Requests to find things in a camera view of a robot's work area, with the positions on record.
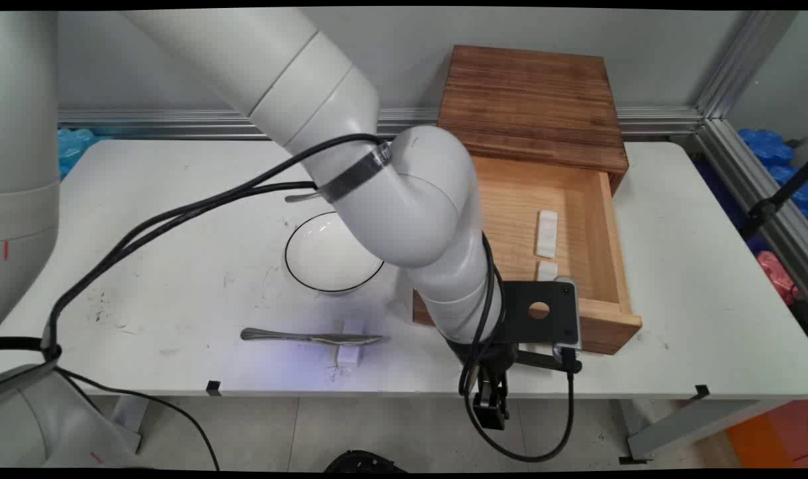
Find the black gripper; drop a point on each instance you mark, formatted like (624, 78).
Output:
(494, 359)

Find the silver table knife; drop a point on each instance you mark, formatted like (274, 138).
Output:
(291, 337)

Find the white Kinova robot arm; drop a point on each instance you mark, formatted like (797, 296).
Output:
(404, 199)

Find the black round floor object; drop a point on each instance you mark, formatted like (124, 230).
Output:
(364, 462)

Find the short white plastic rest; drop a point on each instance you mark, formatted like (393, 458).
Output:
(547, 270)

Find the white plastic cutlery rest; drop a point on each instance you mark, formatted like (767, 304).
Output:
(351, 356)

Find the long white plastic rest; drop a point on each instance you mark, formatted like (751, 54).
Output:
(546, 233)

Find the light wooden drawer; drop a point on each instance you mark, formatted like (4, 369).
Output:
(510, 213)

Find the grey metal table leg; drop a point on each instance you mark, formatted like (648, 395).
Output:
(130, 419)
(697, 426)

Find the black tape marker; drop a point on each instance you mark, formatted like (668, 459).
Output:
(213, 388)
(703, 391)

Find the white plate with black rim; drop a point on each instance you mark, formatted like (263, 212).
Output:
(324, 256)

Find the silver fork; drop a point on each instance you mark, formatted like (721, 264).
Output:
(301, 197)

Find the orange box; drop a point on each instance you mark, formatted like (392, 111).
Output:
(773, 436)

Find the dark wooden drawer cabinet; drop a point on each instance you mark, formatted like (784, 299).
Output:
(530, 100)

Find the red plastic bag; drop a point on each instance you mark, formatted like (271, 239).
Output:
(777, 273)

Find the black stand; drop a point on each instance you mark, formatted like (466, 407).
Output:
(770, 205)

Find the blue plastic bags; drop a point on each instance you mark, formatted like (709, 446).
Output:
(767, 148)
(74, 148)

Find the black camera mounting plate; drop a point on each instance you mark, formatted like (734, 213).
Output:
(520, 309)

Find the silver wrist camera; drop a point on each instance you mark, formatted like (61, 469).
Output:
(574, 332)

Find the aluminium side frame rail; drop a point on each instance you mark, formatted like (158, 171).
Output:
(757, 193)

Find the upright aluminium frame post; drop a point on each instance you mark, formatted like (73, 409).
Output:
(743, 63)

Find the horizontal aluminium frame rail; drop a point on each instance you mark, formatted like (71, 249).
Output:
(144, 123)

